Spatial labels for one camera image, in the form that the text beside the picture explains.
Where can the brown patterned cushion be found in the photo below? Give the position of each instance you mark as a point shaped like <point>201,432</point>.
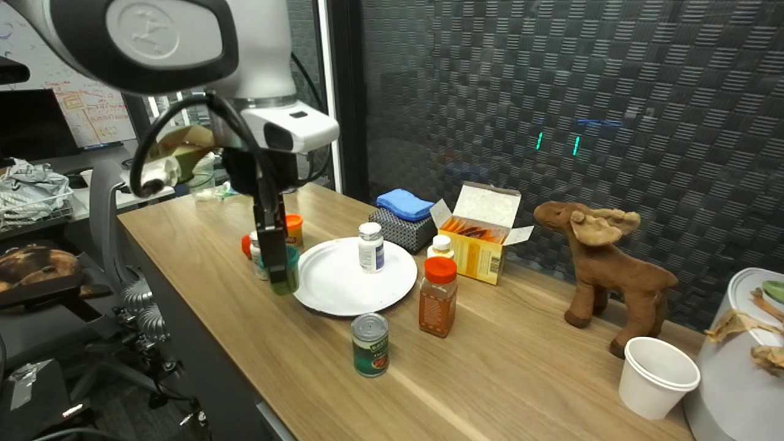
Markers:
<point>32,266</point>

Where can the white window frame post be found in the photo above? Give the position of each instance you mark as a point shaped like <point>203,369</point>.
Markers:
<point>329,75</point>

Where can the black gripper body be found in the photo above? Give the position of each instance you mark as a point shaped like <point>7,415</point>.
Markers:
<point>270,174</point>

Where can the large white bucket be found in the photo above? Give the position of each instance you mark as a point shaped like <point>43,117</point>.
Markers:
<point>735,394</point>

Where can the white paper cup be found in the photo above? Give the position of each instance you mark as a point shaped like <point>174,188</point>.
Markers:
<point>653,383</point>

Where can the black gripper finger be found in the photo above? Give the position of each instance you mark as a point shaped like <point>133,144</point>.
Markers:
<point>263,249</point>
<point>279,249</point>

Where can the open yellow cardboard box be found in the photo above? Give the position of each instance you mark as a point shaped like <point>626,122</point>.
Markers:
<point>478,254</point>

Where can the gray foam block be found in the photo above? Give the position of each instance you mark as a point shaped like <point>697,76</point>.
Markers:
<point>404,233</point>

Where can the brown moose plush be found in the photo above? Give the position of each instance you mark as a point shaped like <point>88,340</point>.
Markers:
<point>612,274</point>

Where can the green tin can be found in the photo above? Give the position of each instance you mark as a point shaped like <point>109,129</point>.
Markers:
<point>371,351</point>

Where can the pile of gray clothes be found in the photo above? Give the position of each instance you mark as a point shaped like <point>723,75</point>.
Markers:
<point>32,197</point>

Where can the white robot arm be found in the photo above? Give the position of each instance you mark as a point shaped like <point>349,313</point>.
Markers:
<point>163,37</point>

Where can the orange lid dough tub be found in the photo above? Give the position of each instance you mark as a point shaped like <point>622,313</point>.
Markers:
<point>294,227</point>

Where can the orange spice bottle red lid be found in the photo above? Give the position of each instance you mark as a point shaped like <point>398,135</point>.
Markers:
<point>437,308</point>

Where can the white paper plate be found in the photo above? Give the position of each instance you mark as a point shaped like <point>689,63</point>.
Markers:
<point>343,285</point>

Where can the blue folded cloth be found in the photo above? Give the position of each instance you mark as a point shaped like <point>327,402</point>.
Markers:
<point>404,205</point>

